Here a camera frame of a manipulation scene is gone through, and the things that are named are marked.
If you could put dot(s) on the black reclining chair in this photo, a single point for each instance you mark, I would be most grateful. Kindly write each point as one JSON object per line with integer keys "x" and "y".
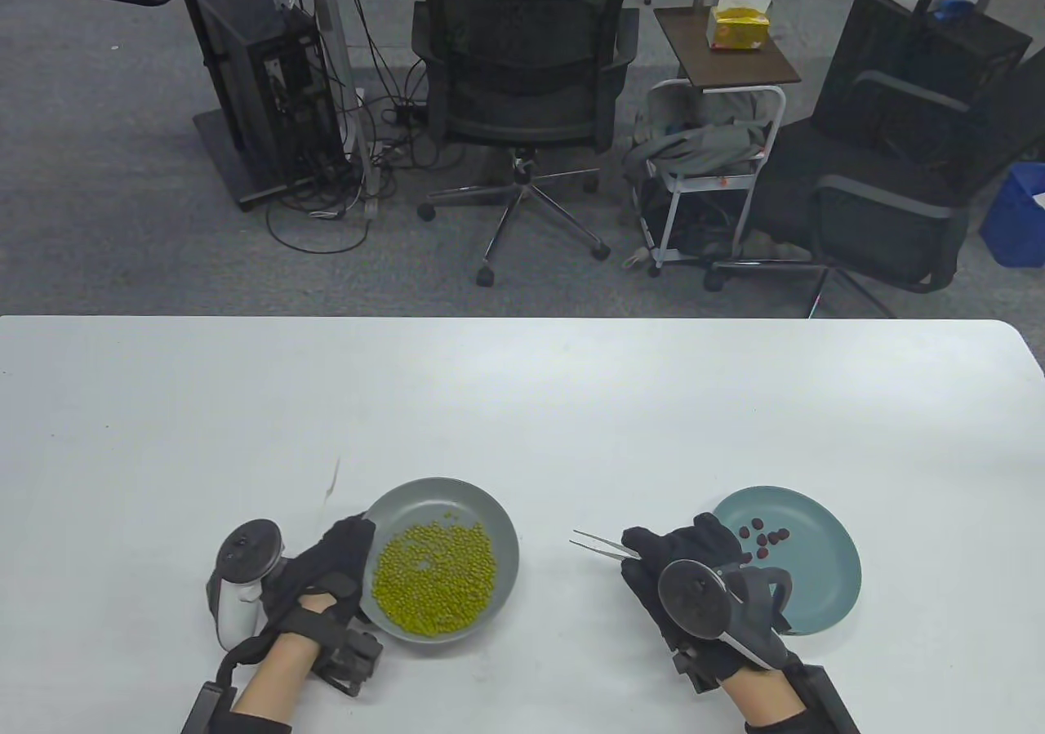
{"x": 882, "y": 195}

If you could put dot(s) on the brown side table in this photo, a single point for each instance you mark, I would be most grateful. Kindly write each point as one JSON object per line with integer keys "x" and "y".
{"x": 735, "y": 64}

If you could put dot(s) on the yellow tissue box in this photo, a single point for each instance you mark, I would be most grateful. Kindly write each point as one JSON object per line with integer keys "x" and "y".
{"x": 739, "y": 30}

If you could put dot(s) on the black right wrist device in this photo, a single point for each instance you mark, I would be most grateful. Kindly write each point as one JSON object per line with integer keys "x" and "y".
{"x": 824, "y": 701}

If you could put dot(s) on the person's right forearm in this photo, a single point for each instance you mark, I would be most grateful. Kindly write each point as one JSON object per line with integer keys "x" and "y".
{"x": 763, "y": 693}

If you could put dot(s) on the person's right hand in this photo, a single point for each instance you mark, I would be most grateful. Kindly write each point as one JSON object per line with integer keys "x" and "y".
{"x": 694, "y": 542}

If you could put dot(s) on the white metal cart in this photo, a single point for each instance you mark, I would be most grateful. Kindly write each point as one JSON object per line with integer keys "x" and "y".
{"x": 710, "y": 183}

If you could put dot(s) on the black bag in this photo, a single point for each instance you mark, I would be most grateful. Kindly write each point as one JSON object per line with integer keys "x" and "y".
{"x": 694, "y": 228}

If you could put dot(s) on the person's left hand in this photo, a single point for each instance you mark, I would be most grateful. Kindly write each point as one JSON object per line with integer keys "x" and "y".
{"x": 326, "y": 562}

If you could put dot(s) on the black computer tower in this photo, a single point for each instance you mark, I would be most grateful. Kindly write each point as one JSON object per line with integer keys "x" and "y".
{"x": 245, "y": 56}

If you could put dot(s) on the blue bin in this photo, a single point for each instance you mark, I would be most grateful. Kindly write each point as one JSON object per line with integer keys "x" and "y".
{"x": 1012, "y": 220}

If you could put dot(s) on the person's left forearm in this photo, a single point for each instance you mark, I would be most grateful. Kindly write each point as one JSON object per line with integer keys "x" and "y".
{"x": 273, "y": 677}

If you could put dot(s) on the pile of green beans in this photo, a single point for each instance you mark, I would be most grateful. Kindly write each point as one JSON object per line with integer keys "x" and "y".
{"x": 433, "y": 579}

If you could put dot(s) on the grey plate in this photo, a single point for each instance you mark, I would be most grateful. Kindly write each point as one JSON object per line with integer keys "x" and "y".
{"x": 457, "y": 501}

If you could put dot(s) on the metal tweezers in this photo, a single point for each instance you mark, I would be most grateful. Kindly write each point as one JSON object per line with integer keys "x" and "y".
{"x": 604, "y": 546}

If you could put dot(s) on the grey jacket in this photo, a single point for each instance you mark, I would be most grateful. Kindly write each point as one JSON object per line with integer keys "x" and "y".
{"x": 710, "y": 142}

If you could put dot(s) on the white and black controller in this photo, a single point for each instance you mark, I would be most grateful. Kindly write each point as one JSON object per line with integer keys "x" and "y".
{"x": 694, "y": 595}
{"x": 237, "y": 603}

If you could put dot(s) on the teal plate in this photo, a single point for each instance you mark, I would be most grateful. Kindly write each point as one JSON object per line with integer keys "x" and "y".
{"x": 816, "y": 587}

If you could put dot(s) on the grey slippers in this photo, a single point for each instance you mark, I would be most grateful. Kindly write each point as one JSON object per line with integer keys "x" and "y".
{"x": 775, "y": 248}

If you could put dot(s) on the black mesh office chair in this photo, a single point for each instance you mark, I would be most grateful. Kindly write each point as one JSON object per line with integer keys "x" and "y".
{"x": 526, "y": 56}

